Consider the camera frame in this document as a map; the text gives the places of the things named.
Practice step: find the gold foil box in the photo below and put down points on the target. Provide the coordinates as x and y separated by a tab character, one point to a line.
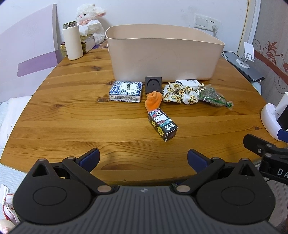
63	49

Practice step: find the beige plastic storage bin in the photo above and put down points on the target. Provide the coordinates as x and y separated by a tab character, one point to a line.
157	56

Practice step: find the tissue box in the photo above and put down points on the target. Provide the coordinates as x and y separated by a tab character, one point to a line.
88	42

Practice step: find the lilac board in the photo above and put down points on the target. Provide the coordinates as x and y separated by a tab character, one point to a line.
27	45

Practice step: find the black cartoon cat box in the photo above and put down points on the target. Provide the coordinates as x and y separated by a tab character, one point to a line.
163	124

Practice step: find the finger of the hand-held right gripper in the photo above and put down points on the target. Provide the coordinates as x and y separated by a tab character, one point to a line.
258	144

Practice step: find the blue white patterned box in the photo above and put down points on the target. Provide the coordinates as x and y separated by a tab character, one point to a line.
126	91

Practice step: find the white door frame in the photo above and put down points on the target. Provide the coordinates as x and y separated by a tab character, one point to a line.
250	27

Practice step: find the grey laptop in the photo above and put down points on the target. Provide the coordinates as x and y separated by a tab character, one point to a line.
246	69

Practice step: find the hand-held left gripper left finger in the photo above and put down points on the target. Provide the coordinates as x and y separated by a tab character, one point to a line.
88	158

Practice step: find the white bedding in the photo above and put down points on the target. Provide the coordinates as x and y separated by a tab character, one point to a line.
13	117

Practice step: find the red white headphones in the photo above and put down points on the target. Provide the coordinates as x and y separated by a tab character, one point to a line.
9	209

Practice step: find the black square holder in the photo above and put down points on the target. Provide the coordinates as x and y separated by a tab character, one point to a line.
153	84

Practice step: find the white device base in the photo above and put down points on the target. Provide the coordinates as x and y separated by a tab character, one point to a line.
268	119

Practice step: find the white floral scrunchie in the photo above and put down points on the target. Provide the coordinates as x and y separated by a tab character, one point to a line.
173	94

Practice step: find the green clear snack packet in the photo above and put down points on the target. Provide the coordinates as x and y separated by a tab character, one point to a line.
212	96

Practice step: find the white phone stand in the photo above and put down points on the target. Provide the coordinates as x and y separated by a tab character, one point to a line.
247	52

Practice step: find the white wall socket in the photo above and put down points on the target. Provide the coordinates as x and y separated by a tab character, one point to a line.
205	21

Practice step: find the white plush lamb toy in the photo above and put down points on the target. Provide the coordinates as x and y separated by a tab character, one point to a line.
90	13

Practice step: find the orange sock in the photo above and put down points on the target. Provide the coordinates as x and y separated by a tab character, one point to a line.
153	101

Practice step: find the white thermos bottle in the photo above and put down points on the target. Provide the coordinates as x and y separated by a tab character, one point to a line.
72	42

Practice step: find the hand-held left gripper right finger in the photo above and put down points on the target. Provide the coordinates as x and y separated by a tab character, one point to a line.
196	158

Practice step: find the white card packet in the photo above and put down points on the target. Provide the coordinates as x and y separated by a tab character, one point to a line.
191	82

